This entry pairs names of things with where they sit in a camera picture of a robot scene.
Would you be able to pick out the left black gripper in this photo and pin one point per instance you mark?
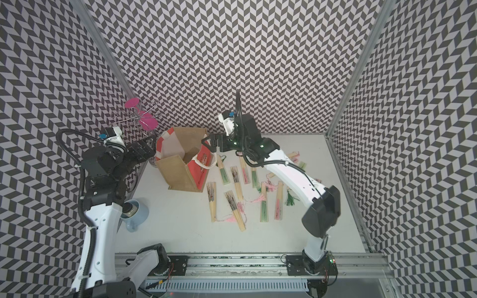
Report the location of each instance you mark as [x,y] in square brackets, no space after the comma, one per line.
[149,151]

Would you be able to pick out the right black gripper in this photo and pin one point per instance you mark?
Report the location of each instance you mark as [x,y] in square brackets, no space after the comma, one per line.
[222,136]

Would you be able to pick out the burlap red tote bag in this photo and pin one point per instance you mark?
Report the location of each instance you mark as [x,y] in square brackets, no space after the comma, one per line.
[182,159]

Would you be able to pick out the pink tassel folding fan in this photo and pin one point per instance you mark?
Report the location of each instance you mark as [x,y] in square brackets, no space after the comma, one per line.
[292,154]

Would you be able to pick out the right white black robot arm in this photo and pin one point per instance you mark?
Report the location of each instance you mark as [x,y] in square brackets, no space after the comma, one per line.
[322,204]

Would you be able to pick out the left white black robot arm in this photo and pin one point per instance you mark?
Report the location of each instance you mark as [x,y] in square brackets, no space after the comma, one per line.
[102,195]

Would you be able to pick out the blue roll of tape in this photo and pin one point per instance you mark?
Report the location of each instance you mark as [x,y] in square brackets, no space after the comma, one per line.
[134,213]

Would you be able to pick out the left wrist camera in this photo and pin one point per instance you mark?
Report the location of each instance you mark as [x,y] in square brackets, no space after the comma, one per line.
[112,134]

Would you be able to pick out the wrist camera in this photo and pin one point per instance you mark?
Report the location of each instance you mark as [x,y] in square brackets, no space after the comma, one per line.
[227,119]
[112,134]

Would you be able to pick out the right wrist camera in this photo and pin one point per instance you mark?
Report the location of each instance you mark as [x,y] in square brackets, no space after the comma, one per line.
[227,119]

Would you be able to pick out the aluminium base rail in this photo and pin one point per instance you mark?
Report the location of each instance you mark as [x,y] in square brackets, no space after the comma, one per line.
[270,266]

